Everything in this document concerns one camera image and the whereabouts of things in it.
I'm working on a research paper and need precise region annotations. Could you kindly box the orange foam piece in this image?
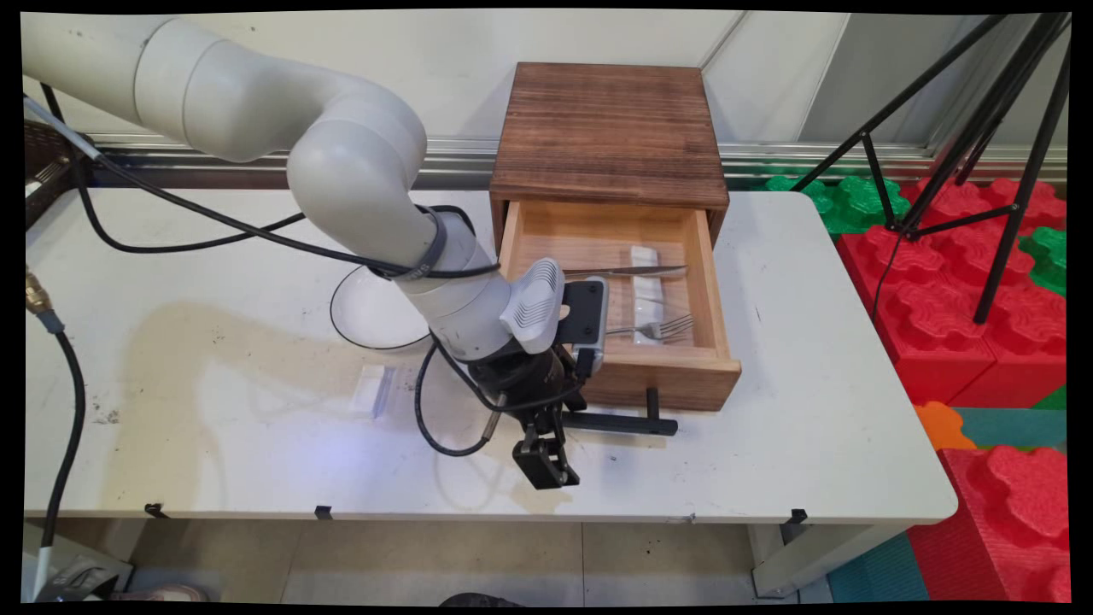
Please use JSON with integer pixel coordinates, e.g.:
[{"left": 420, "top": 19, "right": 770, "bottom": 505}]
[{"left": 914, "top": 401, "right": 977, "bottom": 452}]

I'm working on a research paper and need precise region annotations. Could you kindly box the black looping arm cable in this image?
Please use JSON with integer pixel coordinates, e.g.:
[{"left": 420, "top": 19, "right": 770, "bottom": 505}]
[{"left": 38, "top": 84, "right": 307, "bottom": 255}]

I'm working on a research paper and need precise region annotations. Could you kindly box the silver table knife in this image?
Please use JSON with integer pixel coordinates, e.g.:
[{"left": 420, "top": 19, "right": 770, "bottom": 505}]
[{"left": 564, "top": 265, "right": 688, "bottom": 279}]

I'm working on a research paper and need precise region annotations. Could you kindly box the dark brown wicker basket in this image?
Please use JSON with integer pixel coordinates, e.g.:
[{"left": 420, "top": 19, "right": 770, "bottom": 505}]
[{"left": 24, "top": 120, "right": 95, "bottom": 230}]

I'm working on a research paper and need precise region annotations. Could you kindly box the black cable with white sleeve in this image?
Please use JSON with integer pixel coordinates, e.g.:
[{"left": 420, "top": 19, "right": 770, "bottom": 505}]
[{"left": 24, "top": 96, "right": 503, "bottom": 281}]

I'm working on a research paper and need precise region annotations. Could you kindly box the pink shoe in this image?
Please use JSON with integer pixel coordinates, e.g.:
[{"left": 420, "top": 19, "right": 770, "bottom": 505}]
[{"left": 120, "top": 583, "right": 208, "bottom": 604}]

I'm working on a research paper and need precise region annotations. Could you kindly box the aluminium wall rail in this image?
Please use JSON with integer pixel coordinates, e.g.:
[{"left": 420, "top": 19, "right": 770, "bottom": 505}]
[{"left": 90, "top": 132, "right": 1068, "bottom": 190}]

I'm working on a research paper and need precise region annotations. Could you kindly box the black and white wrist camera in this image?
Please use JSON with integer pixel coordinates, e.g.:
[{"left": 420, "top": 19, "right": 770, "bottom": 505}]
[{"left": 559, "top": 275, "right": 610, "bottom": 377}]

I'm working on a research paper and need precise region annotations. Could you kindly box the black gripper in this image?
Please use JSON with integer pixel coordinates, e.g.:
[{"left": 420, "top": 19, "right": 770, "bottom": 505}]
[{"left": 465, "top": 342, "right": 590, "bottom": 491}]

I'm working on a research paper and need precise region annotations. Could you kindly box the small white rectangular block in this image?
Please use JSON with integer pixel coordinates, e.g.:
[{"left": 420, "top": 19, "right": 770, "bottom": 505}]
[{"left": 353, "top": 365, "right": 395, "bottom": 419}]

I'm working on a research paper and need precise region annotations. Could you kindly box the black drawer handle bar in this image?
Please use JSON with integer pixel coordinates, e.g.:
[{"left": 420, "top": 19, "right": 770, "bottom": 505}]
[{"left": 559, "top": 387, "right": 679, "bottom": 437}]

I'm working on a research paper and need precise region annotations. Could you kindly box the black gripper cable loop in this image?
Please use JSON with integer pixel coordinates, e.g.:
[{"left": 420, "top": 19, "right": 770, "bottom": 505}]
[{"left": 413, "top": 340, "right": 513, "bottom": 458}]

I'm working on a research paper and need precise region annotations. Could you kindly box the wooden drawer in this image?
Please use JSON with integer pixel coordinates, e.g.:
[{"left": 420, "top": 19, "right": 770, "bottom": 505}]
[{"left": 498, "top": 201, "right": 742, "bottom": 413}]

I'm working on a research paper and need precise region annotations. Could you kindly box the white cutlery rest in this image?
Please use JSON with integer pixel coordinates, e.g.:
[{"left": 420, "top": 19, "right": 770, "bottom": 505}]
[{"left": 629, "top": 245, "right": 669, "bottom": 346}]

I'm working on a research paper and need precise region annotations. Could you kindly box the white vented wrist mount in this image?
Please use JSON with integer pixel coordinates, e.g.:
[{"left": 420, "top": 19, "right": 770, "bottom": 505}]
[{"left": 500, "top": 258, "right": 566, "bottom": 355}]

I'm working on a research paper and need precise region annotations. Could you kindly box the red foam building block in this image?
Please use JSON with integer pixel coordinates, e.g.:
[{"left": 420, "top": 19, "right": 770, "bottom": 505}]
[
  {"left": 835, "top": 177, "right": 1070, "bottom": 409},
  {"left": 907, "top": 444, "right": 1073, "bottom": 604}
]

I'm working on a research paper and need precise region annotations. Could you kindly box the teal foam mat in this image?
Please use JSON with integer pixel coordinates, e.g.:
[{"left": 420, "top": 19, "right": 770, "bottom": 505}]
[
  {"left": 827, "top": 531, "right": 930, "bottom": 604},
  {"left": 952, "top": 407, "right": 1068, "bottom": 454}
]

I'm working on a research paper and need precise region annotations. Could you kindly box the white table leg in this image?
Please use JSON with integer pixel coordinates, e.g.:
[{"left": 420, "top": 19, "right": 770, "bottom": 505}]
[
  {"left": 21, "top": 521, "right": 135, "bottom": 604},
  {"left": 750, "top": 523, "right": 899, "bottom": 597}
]

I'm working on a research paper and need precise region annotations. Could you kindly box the silver fork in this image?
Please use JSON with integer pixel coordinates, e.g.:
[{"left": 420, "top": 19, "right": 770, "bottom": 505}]
[{"left": 605, "top": 313, "right": 694, "bottom": 341}]

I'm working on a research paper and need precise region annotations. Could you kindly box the black tripod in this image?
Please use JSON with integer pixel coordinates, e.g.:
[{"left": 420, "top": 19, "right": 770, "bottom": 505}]
[{"left": 790, "top": 13, "right": 1073, "bottom": 325}]

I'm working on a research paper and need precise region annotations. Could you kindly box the black cable strap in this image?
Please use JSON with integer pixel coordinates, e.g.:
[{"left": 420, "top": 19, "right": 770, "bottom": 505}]
[{"left": 371, "top": 205, "right": 469, "bottom": 281}]

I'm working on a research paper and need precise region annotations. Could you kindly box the white plate with black rim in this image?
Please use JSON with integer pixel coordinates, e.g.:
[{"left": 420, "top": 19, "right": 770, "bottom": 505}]
[{"left": 330, "top": 265, "right": 432, "bottom": 351}]

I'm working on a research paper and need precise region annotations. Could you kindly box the black hose with brass fitting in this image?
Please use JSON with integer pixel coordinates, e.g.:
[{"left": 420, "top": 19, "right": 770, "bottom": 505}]
[{"left": 24, "top": 269, "right": 88, "bottom": 603}]

